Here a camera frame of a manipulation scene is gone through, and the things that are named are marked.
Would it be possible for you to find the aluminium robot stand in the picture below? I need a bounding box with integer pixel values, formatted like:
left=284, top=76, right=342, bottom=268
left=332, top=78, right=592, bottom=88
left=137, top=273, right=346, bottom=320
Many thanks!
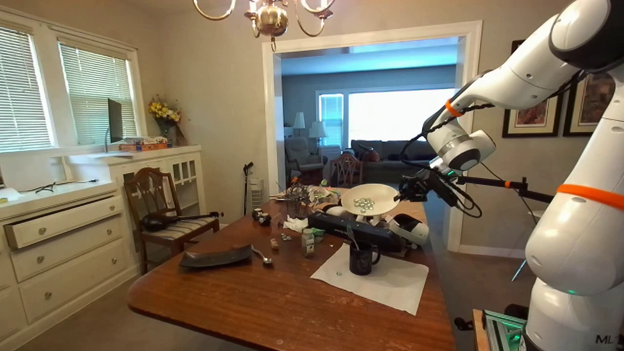
left=471, top=307, right=545, bottom=351

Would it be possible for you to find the narrow orange strap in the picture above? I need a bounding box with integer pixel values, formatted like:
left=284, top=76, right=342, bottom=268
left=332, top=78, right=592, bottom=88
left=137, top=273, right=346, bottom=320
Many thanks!
left=444, top=98, right=467, bottom=119

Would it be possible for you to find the small labelled shaker jar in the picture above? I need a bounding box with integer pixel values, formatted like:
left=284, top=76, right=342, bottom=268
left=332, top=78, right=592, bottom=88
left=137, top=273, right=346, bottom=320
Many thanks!
left=301, top=227, right=319, bottom=258

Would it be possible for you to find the dark wooden chair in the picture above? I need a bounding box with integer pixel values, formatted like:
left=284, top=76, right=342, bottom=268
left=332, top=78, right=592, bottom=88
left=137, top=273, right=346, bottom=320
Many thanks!
left=124, top=166, right=223, bottom=275
left=321, top=151, right=367, bottom=191

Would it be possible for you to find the dark sofa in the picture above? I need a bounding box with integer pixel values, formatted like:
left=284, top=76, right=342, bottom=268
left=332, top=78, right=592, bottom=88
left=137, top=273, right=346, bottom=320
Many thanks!
left=350, top=137, right=438, bottom=184

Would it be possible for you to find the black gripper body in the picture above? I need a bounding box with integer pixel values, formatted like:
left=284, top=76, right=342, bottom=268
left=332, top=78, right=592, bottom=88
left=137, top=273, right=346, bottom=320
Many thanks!
left=408, top=166, right=457, bottom=205

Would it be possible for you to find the black stick vacuum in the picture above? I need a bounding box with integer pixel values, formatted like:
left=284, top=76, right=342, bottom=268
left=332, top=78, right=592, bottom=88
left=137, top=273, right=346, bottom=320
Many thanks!
left=243, top=160, right=258, bottom=219

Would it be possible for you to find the long black box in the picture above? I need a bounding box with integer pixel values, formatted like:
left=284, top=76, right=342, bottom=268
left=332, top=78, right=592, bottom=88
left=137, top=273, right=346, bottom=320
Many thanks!
left=307, top=211, right=408, bottom=256

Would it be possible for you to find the metal utensil in mug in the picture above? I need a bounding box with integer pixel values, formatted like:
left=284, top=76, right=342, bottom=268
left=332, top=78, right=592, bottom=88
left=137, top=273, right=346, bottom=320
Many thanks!
left=342, top=225, right=362, bottom=252

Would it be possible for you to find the black mug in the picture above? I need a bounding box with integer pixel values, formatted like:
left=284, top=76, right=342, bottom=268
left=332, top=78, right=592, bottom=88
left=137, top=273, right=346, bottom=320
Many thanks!
left=348, top=240, right=385, bottom=277

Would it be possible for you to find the white paper napkin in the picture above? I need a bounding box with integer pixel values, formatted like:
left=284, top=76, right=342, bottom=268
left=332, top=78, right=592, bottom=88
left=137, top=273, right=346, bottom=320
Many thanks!
left=311, top=242, right=432, bottom=318

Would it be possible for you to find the metal spoon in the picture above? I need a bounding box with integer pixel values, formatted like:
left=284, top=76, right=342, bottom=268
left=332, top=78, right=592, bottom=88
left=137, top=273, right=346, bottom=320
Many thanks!
left=250, top=244, right=278, bottom=269

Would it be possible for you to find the wide orange strap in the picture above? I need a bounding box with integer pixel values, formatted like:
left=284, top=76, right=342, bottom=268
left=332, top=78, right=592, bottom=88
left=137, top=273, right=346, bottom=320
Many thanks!
left=557, top=182, right=624, bottom=213

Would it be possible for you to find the brass chandelier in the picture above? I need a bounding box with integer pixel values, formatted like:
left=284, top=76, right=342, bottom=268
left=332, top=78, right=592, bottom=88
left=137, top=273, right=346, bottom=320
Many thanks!
left=192, top=0, right=340, bottom=51

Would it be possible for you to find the framed landscape picture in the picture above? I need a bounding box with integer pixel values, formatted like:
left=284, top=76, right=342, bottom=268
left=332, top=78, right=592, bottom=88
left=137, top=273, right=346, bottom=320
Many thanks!
left=502, top=37, right=568, bottom=141
left=562, top=71, right=619, bottom=139

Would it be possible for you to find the yellow flower bouquet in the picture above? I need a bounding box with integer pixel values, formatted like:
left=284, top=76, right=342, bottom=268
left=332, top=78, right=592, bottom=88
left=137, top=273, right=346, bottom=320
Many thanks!
left=147, top=96, right=188, bottom=149

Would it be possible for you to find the orange boxes stack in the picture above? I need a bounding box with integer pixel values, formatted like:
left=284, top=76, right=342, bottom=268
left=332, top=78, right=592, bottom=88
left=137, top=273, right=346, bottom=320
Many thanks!
left=118, top=135, right=172, bottom=154

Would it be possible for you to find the pile of clear glass beads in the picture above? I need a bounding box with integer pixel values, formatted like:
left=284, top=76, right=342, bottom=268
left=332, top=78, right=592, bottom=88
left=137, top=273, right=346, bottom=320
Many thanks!
left=354, top=195, right=379, bottom=213

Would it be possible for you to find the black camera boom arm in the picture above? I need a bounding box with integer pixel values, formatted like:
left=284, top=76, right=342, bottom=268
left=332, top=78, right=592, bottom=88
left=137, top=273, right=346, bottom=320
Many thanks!
left=455, top=174, right=555, bottom=205

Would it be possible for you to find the white window blind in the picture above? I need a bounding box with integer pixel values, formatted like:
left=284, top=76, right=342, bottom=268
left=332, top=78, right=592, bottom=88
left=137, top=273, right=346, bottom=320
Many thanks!
left=57, top=41, right=143, bottom=147
left=0, top=26, right=55, bottom=152

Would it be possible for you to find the black monitor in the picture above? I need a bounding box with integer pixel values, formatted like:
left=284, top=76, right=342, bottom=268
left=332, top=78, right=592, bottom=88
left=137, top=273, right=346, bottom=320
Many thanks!
left=106, top=96, right=126, bottom=145

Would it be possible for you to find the white crumpled cloth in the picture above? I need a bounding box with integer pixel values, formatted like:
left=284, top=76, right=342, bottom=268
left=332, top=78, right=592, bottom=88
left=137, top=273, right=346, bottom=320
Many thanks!
left=282, top=215, right=311, bottom=234

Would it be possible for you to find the white ceramic plate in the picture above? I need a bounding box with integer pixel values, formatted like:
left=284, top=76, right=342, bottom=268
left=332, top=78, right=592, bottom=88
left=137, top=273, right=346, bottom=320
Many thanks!
left=340, top=182, right=405, bottom=219

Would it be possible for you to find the white built-in cabinet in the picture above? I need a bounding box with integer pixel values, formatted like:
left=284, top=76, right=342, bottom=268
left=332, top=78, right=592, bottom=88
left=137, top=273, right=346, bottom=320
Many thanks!
left=0, top=145, right=210, bottom=349

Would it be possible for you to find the clear glass bottle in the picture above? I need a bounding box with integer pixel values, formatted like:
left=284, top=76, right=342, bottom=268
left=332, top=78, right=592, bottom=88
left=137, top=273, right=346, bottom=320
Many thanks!
left=288, top=176, right=311, bottom=221

